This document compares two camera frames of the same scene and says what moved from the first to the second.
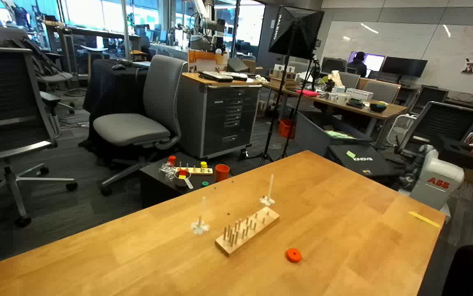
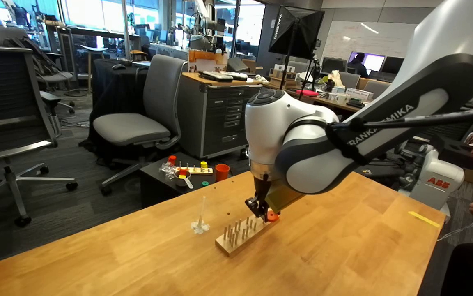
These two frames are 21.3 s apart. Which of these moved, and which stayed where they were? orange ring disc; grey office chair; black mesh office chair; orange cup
Moved: orange ring disc
Stayed: orange cup; grey office chair; black mesh office chair
